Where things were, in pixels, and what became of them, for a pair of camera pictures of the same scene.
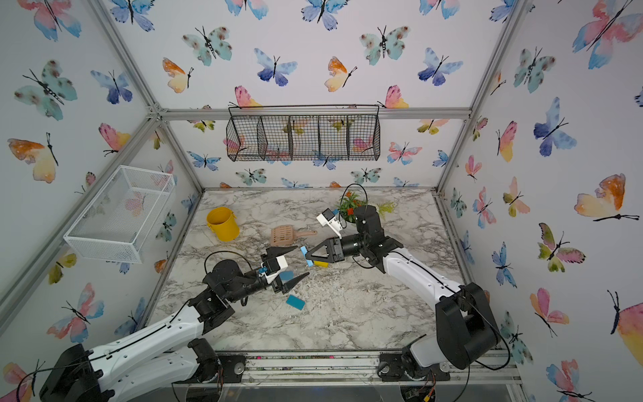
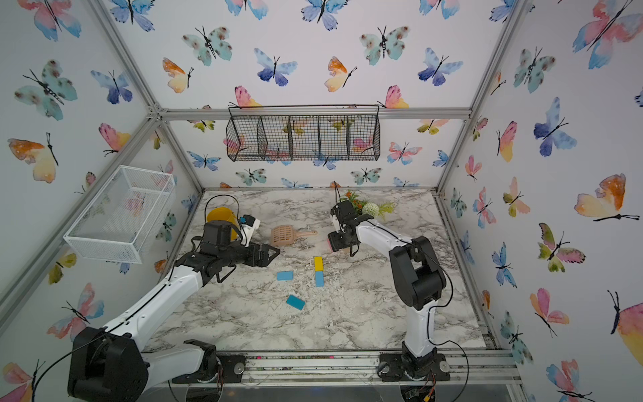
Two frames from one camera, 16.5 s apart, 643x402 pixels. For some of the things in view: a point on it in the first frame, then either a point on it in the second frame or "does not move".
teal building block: [295, 301] does not move
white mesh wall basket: [117, 226] does not move
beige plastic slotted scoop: [286, 235] does not move
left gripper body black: [249, 283] to [249, 255]
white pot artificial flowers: [347, 206] does not move
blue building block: [304, 250] to [320, 279]
